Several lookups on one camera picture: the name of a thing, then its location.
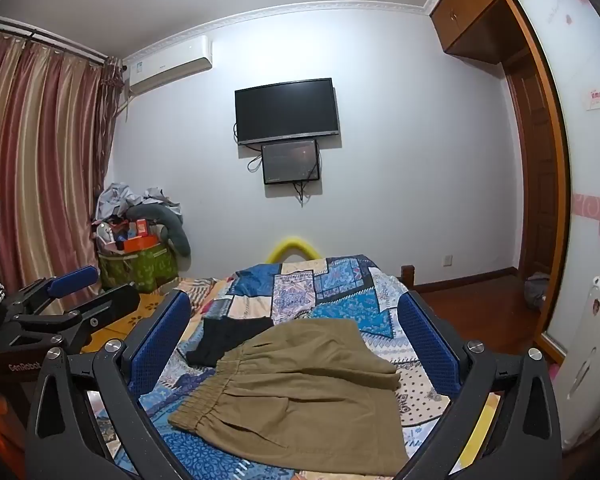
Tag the small black wall monitor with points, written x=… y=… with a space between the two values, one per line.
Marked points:
x=290 y=162

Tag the orange box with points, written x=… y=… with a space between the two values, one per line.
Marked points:
x=140 y=245

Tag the red sticker on wardrobe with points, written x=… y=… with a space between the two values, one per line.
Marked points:
x=595 y=99

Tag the yellow curved foam tube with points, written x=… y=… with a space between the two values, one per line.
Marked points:
x=292 y=245

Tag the brown wooden door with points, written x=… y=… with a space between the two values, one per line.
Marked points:
x=535 y=170

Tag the wooden bedside table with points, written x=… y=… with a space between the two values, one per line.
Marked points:
x=140 y=310

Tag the khaki pants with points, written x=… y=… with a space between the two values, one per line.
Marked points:
x=300 y=400

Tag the grey long pillow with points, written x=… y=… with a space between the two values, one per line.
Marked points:
x=172 y=225

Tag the wooden overhead cabinet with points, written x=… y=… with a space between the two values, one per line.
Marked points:
x=470 y=5

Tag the black wall television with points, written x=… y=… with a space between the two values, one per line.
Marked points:
x=286 y=110

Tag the white appliance with stickers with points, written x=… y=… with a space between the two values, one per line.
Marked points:
x=590 y=340

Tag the pile of grey clothes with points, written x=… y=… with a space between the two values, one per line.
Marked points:
x=120 y=200

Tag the dark wooden bed post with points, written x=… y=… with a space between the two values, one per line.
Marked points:
x=407 y=277

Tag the small red box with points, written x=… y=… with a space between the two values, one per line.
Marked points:
x=142 y=227

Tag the pink striped curtain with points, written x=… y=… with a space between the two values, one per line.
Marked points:
x=40 y=160

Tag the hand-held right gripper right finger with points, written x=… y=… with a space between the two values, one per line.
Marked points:
x=430 y=342

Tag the blue patchwork quilt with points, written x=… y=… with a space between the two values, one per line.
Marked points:
x=330 y=295

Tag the black garment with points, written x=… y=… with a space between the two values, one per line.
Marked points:
x=220 y=340

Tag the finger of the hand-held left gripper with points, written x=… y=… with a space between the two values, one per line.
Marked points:
x=72 y=277
x=107 y=305

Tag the green fabric storage bag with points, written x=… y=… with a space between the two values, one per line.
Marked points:
x=140 y=270

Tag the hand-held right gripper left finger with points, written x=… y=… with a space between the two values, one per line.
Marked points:
x=160 y=342

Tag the white air conditioner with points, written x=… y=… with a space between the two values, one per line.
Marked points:
x=172 y=62

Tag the curtain rail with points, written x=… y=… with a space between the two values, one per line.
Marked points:
x=55 y=40

